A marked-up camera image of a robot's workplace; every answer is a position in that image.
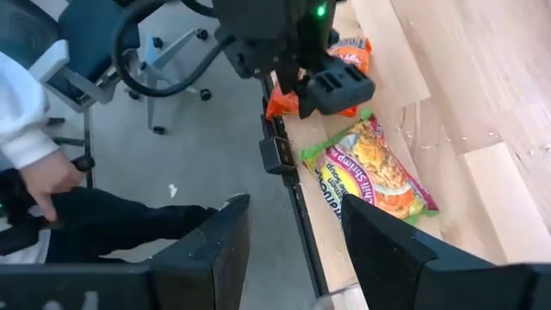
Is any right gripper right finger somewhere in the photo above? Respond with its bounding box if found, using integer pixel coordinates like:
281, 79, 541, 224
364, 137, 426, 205
341, 193, 537, 310

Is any person's forearm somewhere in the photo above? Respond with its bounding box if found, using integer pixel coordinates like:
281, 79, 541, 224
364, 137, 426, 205
0, 50, 71, 171

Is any clear plastic bin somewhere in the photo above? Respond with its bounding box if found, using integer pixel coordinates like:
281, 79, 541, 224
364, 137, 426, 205
310, 282, 363, 310

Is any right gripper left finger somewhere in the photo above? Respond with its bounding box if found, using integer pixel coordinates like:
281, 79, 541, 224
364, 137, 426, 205
145, 193, 252, 310

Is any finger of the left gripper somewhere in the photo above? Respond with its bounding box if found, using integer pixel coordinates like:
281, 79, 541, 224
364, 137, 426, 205
298, 59, 376, 121
274, 63, 306, 96

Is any green Maruchan ramen pack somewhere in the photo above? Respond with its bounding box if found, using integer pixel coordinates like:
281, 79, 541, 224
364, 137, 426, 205
298, 107, 441, 228

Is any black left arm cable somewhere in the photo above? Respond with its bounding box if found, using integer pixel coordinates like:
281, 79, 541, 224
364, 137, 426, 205
110, 0, 237, 99

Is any orange Maruchan ramen pack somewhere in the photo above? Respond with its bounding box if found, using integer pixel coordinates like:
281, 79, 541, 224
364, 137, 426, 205
263, 36, 374, 122

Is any black metal table frame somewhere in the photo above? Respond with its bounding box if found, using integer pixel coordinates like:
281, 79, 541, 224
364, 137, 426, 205
257, 75, 332, 299

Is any small black camera box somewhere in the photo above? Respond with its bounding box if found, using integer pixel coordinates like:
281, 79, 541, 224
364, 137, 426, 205
258, 135, 298, 176

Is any blue office chair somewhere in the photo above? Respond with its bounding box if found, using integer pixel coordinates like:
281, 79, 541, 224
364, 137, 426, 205
0, 0, 215, 135

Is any person's hand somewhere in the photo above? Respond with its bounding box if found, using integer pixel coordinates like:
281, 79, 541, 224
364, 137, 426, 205
18, 149, 87, 224

